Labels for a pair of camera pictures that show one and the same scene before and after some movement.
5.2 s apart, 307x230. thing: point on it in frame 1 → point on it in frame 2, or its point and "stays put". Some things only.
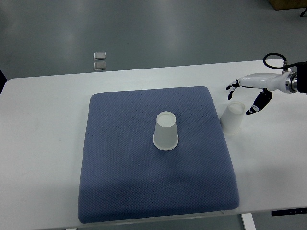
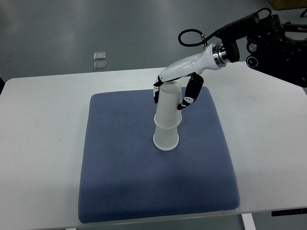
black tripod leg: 303,13 stays put
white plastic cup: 231,121 → 168,116
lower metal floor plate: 100,65 stays put
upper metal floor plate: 100,56 stays put
